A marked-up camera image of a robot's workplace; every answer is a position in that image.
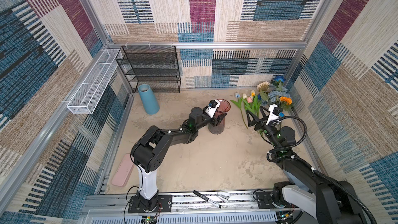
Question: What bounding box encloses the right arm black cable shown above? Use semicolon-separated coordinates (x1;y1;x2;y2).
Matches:
266;116;377;224

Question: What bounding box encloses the black marker pen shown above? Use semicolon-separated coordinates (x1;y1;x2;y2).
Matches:
193;190;222;208

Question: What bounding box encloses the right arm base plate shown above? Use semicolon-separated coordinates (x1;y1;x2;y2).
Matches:
252;190;296;209

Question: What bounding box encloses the pink flat tray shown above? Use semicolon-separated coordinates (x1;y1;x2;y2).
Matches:
111;153;134;187

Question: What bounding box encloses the dark red glass vase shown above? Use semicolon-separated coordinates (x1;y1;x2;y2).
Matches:
208;99;231;134

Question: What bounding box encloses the teal cylindrical vase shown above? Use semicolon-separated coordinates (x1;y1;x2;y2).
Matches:
138;84;160;115

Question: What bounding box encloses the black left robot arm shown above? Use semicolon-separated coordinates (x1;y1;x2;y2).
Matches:
130;106;227;211

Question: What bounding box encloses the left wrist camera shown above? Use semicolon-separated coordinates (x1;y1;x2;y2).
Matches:
204;100;221;118

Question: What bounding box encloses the pink tulip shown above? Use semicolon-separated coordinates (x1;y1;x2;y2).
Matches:
245;95;261;117

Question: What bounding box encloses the mixed blue orange bouquet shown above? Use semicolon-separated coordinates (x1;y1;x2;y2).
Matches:
257;75;293;111

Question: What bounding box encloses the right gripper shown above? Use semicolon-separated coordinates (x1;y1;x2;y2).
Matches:
246;105;279;148

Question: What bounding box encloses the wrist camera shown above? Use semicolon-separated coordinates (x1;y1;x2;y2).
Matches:
266;104;285;126
204;100;221;118

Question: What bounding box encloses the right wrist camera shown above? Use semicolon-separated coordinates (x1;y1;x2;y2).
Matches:
266;104;285;126

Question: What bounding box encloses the white wire mesh basket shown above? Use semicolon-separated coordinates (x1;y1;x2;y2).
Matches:
67;49;119;115

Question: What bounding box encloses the black wire shelf rack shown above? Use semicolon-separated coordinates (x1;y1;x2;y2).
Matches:
116;46;181;93

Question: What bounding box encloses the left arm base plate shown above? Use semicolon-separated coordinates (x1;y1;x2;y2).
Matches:
127;194;173;214

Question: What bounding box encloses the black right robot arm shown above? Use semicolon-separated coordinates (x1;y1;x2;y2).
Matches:
246;105;376;224

